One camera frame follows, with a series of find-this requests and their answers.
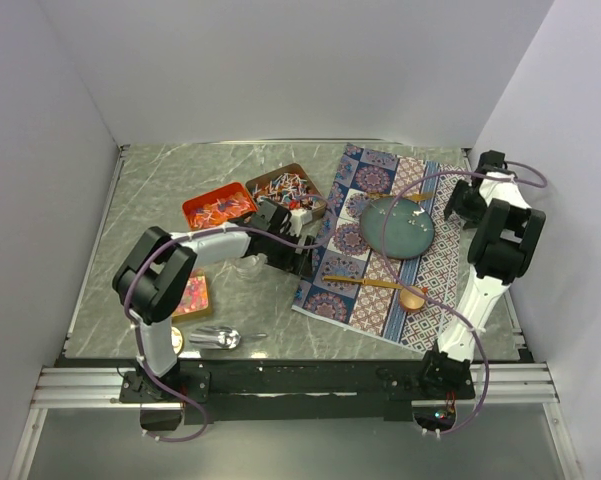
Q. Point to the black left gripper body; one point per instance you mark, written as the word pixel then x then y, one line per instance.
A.
pixel 282 255

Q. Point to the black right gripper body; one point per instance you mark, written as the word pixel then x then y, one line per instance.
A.
pixel 466 203

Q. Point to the clear plastic jar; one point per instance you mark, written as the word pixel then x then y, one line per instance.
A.
pixel 249 267

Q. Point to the orange tin of lollipops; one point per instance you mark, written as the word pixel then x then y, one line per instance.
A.
pixel 217 206

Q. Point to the gold tin of star candies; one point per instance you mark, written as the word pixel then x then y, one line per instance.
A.
pixel 195 301

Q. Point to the silver metal scoop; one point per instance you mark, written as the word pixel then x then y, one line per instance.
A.
pixel 221 338

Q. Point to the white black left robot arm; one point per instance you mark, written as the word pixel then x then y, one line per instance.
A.
pixel 152 279

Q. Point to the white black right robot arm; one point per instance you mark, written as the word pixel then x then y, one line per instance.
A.
pixel 507 231

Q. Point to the teal ceramic plate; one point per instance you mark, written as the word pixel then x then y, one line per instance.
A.
pixel 403 233

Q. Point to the beige tin of small lollipops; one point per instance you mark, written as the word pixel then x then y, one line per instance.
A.
pixel 291 187

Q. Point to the patterned blue placemat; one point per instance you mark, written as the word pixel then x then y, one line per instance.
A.
pixel 376 311

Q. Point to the copper cup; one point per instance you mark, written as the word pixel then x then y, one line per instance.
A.
pixel 410 302

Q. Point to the gold jar lid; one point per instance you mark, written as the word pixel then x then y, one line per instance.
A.
pixel 177 340

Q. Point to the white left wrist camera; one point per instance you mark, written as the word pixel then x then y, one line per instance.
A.
pixel 300 217

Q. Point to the black aluminium mounting rail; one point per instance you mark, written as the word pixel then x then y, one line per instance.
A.
pixel 207 391

